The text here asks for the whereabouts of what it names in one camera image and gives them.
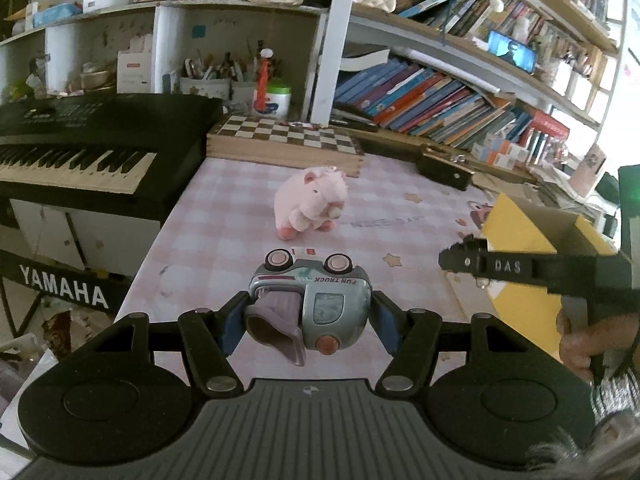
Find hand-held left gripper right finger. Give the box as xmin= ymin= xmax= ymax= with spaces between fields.
xmin=367 ymin=290 xmax=507 ymax=397

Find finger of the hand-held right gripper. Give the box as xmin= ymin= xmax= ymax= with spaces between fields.
xmin=438 ymin=235 xmax=566 ymax=293

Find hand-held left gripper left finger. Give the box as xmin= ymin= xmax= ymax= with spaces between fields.
xmin=131 ymin=292 xmax=251 ymax=397

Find yellow cardboard box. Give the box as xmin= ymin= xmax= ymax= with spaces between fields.
xmin=481 ymin=192 xmax=622 ymax=361

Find green toy truck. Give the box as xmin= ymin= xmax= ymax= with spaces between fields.
xmin=244 ymin=249 xmax=375 ymax=367

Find person's right forearm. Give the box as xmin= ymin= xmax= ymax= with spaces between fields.
xmin=525 ymin=360 xmax=640 ymax=471

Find person's right hand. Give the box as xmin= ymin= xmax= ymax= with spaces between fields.
xmin=556 ymin=296 xmax=640 ymax=382

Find brown paper envelopes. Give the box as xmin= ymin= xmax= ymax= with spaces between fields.
xmin=472 ymin=167 xmax=551 ymax=202

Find orange and white box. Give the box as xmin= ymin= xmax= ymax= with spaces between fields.
xmin=481 ymin=132 xmax=522 ymax=157
xmin=472 ymin=144 xmax=516 ymax=169

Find black case with brass latches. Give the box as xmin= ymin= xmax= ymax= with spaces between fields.
xmin=417 ymin=144 xmax=474 ymax=191

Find pink plush pig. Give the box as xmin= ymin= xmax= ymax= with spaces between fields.
xmin=273 ymin=166 xmax=350 ymax=241

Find thick red book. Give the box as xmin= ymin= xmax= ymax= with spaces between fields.
xmin=529 ymin=111 xmax=572 ymax=142

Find black keyboard stand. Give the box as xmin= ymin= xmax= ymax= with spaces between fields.
xmin=0 ymin=249 xmax=132 ymax=341

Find row of colourful children's books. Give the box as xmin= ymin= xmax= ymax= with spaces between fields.
xmin=334 ymin=57 xmax=532 ymax=150

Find wooden chessboard box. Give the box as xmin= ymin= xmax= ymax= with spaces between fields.
xmin=206 ymin=114 xmax=367 ymax=179

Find smartphone with lit screen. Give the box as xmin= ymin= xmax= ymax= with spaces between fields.
xmin=487 ymin=30 xmax=537 ymax=73

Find white jar with green lid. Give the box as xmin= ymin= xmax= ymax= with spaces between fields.
xmin=265 ymin=84 xmax=293 ymax=120

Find white pen holder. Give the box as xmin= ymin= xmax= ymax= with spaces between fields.
xmin=231 ymin=80 xmax=257 ymax=105
xmin=179 ymin=76 xmax=232 ymax=101

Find black electronic keyboard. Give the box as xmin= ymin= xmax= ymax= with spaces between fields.
xmin=0 ymin=94 xmax=224 ymax=222

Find red bottle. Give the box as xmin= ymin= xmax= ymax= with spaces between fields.
xmin=254 ymin=48 xmax=276 ymax=114

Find row of leaning books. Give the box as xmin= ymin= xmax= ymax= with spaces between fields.
xmin=395 ymin=0 xmax=621 ymax=68

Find white box with red label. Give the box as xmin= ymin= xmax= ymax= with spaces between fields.
xmin=117 ymin=35 xmax=154 ymax=95

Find white bookshelf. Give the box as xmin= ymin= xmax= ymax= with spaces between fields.
xmin=0 ymin=0 xmax=628 ymax=128

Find white tissue box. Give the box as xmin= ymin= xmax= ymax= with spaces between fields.
xmin=82 ymin=0 xmax=134 ymax=14

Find blue packet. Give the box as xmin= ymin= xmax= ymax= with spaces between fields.
xmin=32 ymin=2 xmax=84 ymax=29

